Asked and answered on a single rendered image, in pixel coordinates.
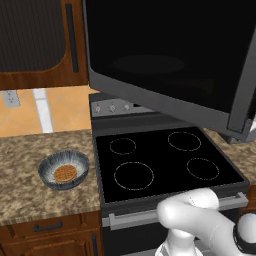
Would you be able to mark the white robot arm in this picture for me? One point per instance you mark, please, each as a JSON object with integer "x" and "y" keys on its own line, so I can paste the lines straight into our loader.
{"x": 203, "y": 220}

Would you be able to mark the black oven door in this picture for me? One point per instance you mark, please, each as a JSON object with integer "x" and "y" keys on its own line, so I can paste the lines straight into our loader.
{"x": 133, "y": 241}

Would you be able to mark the grey wall socket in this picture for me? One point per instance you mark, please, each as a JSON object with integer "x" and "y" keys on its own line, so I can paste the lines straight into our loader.
{"x": 10, "y": 98}

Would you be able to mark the black microwave door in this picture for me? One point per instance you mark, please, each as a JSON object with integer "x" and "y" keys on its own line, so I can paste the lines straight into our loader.
{"x": 160, "y": 43}

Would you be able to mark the blue-grey striped bowl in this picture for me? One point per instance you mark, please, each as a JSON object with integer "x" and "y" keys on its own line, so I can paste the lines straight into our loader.
{"x": 75, "y": 163}

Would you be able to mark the wooden drawer front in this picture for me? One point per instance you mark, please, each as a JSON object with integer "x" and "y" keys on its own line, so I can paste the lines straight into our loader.
{"x": 76, "y": 224}

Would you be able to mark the plain wooden cupboard door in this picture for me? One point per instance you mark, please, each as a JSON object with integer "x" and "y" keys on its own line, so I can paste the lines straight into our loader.
{"x": 50, "y": 246}

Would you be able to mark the grey stove knob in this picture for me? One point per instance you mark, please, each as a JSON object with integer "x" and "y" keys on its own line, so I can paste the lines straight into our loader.
{"x": 112, "y": 108}
{"x": 126, "y": 107}
{"x": 98, "y": 108}

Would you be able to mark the round brown waffle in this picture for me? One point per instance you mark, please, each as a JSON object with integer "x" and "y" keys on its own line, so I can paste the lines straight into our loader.
{"x": 65, "y": 173}

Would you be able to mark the wooden cupboard door dark panel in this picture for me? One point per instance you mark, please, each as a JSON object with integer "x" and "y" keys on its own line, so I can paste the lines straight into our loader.
{"x": 30, "y": 33}

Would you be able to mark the black microwave oven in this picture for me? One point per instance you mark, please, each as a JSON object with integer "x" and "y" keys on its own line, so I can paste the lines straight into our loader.
{"x": 166, "y": 50}

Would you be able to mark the black stove with hob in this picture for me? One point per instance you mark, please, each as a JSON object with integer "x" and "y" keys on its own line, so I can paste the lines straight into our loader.
{"x": 160, "y": 160}

